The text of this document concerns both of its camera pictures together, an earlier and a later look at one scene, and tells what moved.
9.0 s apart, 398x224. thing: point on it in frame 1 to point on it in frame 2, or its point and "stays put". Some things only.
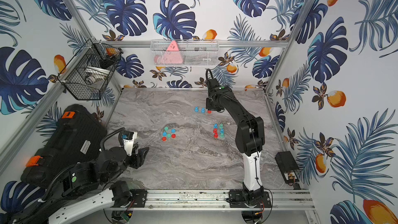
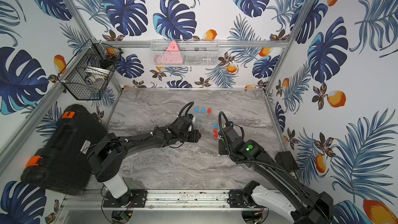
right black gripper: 208,107 to 221,151
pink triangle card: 171,55 stays put
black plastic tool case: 77,137 stays put
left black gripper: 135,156 to 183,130
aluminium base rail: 219,199 stays put
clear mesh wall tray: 185,52 stays put
